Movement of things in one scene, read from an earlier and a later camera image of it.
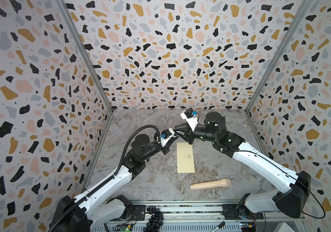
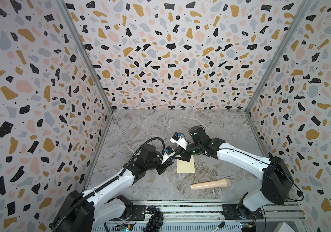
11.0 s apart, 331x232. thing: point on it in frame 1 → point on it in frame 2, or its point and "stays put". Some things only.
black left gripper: (165, 147) → (163, 166)
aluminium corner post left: (85, 50) stays put
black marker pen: (219, 226) stays put
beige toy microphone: (212, 184) stays put
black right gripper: (189, 132) → (186, 155)
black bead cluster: (156, 221) stays put
